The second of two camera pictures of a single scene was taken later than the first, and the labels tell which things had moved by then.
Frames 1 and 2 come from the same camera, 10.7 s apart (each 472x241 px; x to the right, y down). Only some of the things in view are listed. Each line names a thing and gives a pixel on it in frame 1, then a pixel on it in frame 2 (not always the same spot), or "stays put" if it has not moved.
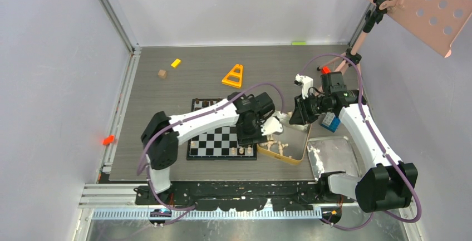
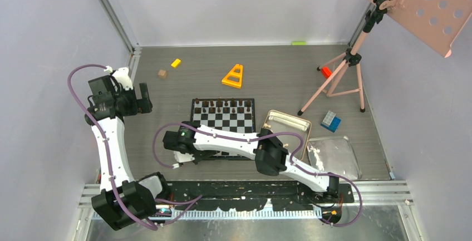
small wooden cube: [162, 74] stays put
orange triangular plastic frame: [234, 77] stays put
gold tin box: [289, 145] stays put
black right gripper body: [315, 106] to [202, 155]
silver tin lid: [334, 154] stays put
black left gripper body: [250, 132] to [130, 103]
